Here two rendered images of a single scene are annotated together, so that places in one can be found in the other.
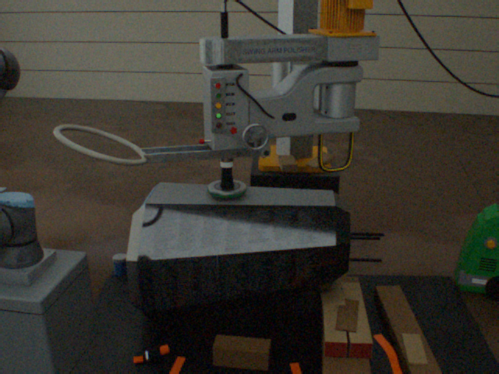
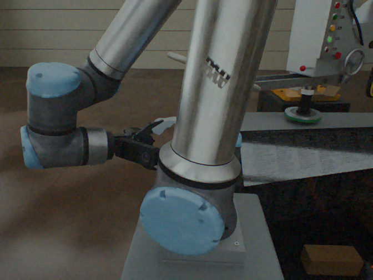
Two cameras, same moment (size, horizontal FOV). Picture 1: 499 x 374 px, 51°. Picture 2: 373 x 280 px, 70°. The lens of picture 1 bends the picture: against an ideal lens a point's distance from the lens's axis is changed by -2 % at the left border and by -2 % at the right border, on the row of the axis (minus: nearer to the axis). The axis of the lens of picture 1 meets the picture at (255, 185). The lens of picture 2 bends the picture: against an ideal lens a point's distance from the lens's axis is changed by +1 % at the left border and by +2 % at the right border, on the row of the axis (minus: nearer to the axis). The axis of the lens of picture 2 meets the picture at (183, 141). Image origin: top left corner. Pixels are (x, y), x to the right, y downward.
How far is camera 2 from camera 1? 1.77 m
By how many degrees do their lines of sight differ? 7
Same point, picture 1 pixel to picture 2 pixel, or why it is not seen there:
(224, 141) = (324, 67)
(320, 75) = not seen: outside the picture
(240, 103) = (346, 27)
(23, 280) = (234, 259)
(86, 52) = (87, 37)
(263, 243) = (354, 163)
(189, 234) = (287, 158)
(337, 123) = not seen: outside the picture
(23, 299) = not seen: outside the picture
